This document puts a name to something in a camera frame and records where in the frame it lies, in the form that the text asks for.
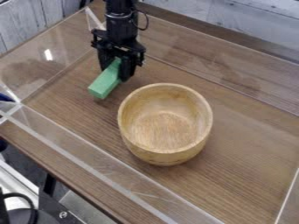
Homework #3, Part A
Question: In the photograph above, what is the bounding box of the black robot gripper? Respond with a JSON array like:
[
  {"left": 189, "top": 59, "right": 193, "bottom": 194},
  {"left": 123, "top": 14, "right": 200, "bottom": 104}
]
[{"left": 91, "top": 12, "right": 145, "bottom": 82}]

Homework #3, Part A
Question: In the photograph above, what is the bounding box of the black table leg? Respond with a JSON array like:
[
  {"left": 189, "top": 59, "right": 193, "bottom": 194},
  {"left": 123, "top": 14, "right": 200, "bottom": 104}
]
[{"left": 43, "top": 174, "right": 56, "bottom": 196}]

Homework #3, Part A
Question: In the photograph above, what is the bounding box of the brown wooden bowl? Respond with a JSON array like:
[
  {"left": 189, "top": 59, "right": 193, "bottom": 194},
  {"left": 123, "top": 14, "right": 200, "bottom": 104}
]
[{"left": 116, "top": 83, "right": 213, "bottom": 166}]

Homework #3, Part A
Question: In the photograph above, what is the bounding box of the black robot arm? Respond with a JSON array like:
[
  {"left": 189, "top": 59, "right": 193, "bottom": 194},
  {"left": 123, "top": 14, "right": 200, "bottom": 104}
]
[{"left": 91, "top": 0, "right": 148, "bottom": 82}]

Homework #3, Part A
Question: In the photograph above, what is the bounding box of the black cable loop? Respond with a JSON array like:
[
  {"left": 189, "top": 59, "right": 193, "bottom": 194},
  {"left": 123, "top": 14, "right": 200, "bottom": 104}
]
[{"left": 0, "top": 192, "right": 39, "bottom": 224}]

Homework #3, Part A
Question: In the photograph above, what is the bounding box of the metal plate with screw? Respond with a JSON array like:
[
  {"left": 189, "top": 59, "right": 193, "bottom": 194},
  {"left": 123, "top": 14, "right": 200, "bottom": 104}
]
[{"left": 37, "top": 191, "right": 85, "bottom": 224}]

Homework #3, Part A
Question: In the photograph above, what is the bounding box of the clear acrylic front wall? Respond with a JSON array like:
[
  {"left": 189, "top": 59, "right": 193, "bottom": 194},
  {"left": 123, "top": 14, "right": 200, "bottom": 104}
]
[{"left": 0, "top": 101, "right": 224, "bottom": 224}]

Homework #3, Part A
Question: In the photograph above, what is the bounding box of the green rectangular block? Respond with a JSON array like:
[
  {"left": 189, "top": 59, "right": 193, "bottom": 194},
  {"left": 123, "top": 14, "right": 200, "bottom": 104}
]
[{"left": 88, "top": 59, "right": 120, "bottom": 99}]

